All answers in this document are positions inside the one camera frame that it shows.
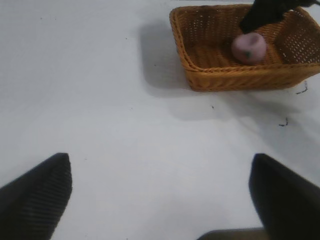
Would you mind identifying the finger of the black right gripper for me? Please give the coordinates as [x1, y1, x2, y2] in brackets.
[287, 0, 316, 10]
[239, 0, 288, 34]

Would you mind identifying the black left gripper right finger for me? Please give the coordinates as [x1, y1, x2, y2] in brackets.
[248, 153, 320, 240]

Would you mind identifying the pink toy peach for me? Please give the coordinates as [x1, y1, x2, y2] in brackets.
[231, 33, 267, 64]

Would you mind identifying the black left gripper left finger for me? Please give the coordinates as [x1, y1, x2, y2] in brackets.
[0, 152, 73, 240]

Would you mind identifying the brown woven wicker basket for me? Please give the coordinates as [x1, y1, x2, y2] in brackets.
[169, 3, 320, 93]

